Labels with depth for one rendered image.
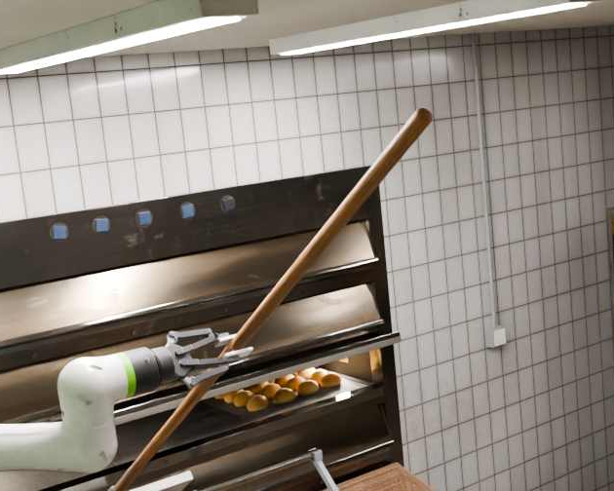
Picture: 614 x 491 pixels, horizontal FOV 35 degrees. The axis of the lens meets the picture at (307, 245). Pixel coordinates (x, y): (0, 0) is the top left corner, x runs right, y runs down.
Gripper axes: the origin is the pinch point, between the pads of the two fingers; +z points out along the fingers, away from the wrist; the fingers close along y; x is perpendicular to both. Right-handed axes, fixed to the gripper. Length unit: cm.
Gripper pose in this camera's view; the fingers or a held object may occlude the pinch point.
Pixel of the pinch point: (233, 346)
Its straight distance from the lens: 213.7
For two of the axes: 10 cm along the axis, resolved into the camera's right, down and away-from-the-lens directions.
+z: 8.0, -1.6, 5.9
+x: 4.3, -5.3, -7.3
